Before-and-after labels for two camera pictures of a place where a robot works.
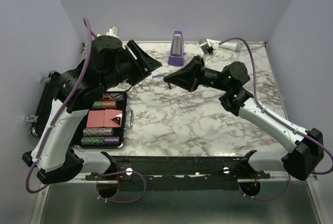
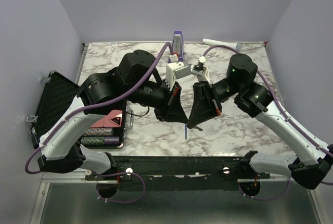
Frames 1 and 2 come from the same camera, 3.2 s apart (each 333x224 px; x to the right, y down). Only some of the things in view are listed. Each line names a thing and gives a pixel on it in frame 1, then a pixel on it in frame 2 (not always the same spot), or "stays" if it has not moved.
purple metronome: x=176 y=57 stays
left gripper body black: x=128 y=69 → x=165 y=91
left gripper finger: x=146 y=63 → x=175 y=112
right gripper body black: x=212 y=78 → x=215 y=99
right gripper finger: x=189 y=76 → x=202 y=109
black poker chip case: x=105 y=125 stays
